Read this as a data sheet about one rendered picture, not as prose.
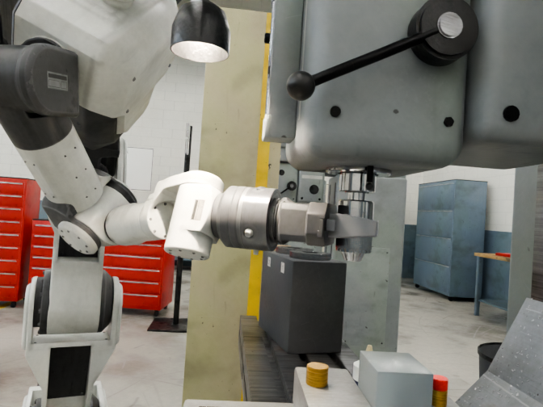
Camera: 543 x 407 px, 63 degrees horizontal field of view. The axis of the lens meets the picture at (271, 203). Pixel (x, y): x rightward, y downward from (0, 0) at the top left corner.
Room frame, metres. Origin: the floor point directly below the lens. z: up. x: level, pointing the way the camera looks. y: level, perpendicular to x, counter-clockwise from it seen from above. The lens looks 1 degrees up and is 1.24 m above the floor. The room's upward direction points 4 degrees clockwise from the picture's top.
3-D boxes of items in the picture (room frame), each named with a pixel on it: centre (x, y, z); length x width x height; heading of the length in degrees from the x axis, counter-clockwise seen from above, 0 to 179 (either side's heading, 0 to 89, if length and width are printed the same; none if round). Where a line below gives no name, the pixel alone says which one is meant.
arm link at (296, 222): (0.61, -0.02, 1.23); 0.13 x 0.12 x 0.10; 165
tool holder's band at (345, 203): (0.59, -0.11, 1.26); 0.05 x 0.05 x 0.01
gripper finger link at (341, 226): (0.56, -0.10, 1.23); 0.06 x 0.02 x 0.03; 74
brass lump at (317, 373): (0.45, -0.06, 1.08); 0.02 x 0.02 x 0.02
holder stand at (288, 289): (1.01, -0.08, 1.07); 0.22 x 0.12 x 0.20; 17
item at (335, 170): (0.59, -0.11, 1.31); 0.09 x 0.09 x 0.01
